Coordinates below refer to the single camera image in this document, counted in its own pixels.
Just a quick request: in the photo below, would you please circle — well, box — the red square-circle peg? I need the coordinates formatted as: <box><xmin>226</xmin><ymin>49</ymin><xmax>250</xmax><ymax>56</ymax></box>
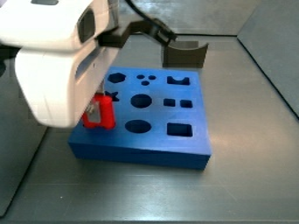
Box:
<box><xmin>82</xmin><ymin>94</ymin><xmax>116</xmax><ymax>130</ymax></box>

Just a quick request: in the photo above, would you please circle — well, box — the blue shape-sorting board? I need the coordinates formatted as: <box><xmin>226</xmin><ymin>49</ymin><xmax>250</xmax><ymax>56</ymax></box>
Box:
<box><xmin>70</xmin><ymin>66</ymin><xmax>211</xmax><ymax>170</ymax></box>

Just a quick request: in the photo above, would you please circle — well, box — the black cable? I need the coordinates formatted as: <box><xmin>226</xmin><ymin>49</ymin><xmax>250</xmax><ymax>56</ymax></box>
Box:
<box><xmin>124</xmin><ymin>0</ymin><xmax>156</xmax><ymax>23</ymax></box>

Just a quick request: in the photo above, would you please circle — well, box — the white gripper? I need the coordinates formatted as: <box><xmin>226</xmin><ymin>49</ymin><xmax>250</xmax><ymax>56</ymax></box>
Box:
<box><xmin>0</xmin><ymin>0</ymin><xmax>119</xmax><ymax>128</ymax></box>

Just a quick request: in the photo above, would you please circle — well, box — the dark grey curved holder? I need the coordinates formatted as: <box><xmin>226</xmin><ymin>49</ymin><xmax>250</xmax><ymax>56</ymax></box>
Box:
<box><xmin>163</xmin><ymin>41</ymin><xmax>209</xmax><ymax>68</ymax></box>

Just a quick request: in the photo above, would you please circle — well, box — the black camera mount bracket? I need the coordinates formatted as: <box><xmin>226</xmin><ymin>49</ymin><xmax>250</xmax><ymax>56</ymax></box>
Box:
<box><xmin>98</xmin><ymin>18</ymin><xmax>178</xmax><ymax>48</ymax></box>

